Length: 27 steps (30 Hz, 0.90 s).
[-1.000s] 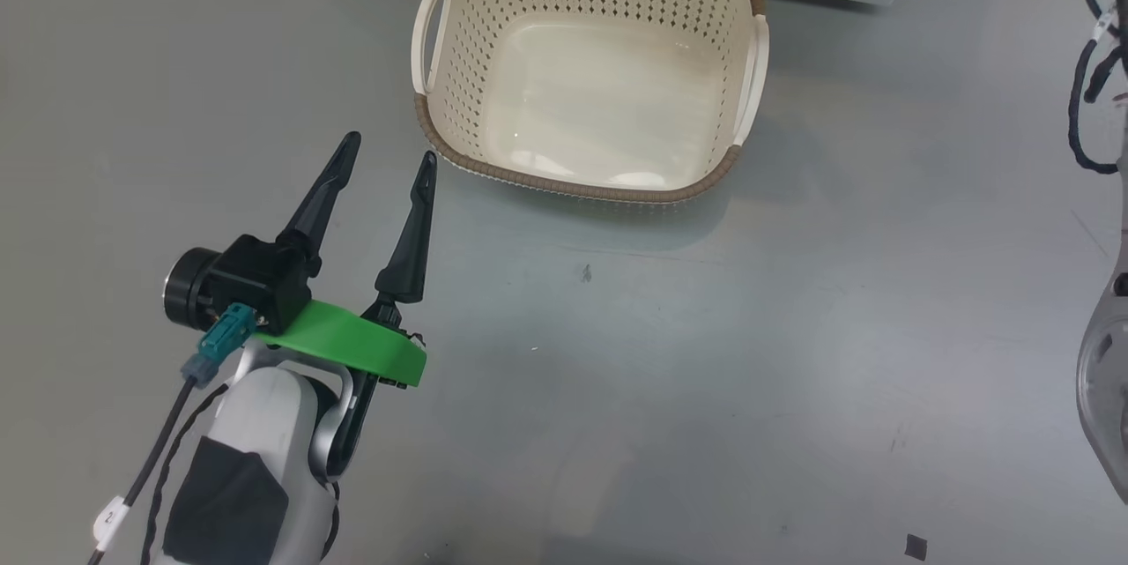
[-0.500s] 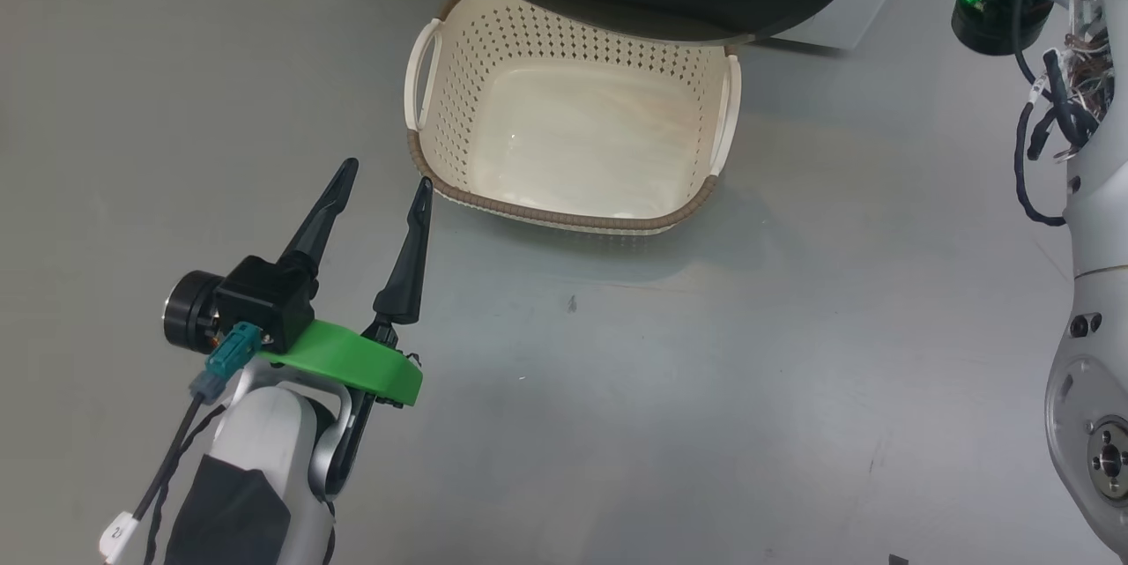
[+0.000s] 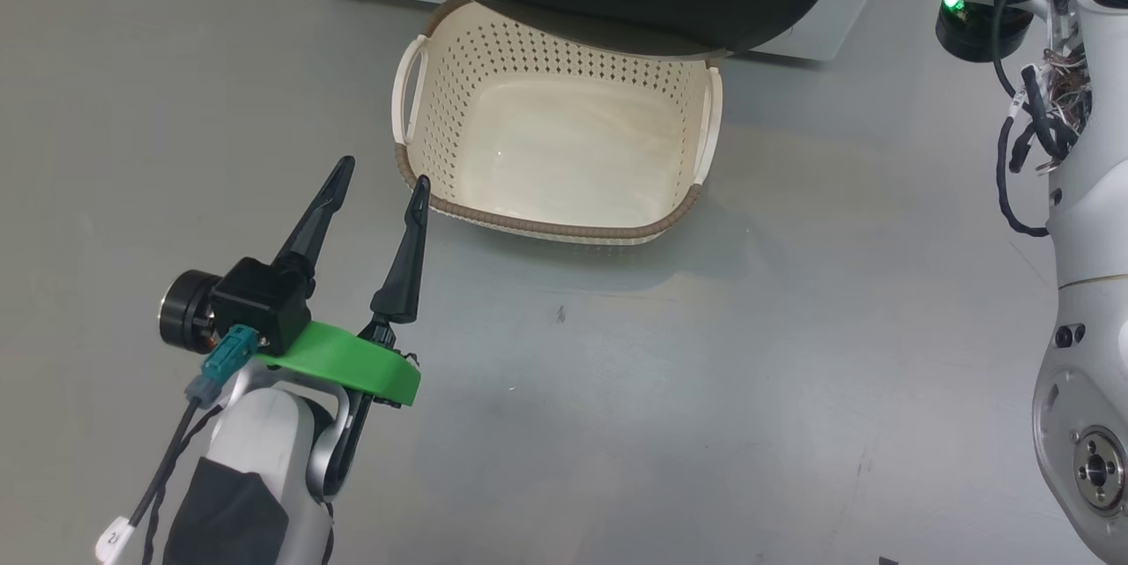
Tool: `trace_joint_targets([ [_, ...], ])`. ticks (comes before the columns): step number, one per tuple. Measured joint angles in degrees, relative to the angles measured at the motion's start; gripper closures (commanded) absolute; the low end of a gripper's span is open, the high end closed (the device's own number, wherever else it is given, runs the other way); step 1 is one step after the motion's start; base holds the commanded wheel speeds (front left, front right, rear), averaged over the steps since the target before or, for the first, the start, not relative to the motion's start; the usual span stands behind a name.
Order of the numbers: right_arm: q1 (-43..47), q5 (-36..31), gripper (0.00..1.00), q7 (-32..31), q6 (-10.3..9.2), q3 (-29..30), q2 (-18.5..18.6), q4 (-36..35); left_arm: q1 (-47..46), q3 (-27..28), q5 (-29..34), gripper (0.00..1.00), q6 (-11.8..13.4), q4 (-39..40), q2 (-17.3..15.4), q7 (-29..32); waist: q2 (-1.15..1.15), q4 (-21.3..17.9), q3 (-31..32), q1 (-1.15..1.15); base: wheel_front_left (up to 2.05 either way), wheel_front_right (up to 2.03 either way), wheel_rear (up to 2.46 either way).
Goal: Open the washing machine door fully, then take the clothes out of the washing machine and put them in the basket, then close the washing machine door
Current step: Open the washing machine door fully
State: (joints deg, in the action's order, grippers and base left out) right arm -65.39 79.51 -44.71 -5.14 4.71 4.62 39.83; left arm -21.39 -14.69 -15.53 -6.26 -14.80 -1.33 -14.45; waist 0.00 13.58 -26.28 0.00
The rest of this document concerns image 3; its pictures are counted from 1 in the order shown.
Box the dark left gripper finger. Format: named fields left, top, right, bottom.
left=370, top=175, right=433, bottom=326
left=271, top=156, right=356, bottom=281

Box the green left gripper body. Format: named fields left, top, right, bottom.
left=256, top=318, right=422, bottom=412

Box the cream perforated laundry basket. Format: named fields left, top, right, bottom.
left=392, top=0, right=724, bottom=247

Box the left camera cable teal plug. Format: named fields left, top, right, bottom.
left=95, top=325, right=261, bottom=565

